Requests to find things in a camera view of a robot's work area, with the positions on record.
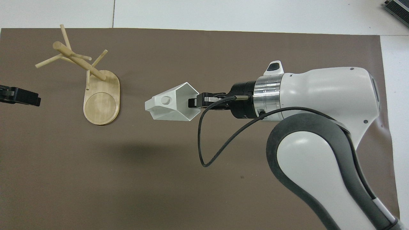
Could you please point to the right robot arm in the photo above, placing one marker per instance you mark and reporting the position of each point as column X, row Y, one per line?
column 319, row 95

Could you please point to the dark grey electronic box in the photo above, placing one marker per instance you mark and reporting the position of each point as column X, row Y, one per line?
column 399, row 7

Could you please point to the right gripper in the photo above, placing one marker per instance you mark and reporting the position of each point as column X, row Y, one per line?
column 243, row 89

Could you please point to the wooden cup rack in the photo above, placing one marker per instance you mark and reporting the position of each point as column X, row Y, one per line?
column 102, row 102

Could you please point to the white angular cup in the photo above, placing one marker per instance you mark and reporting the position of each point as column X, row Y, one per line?
column 166, row 110

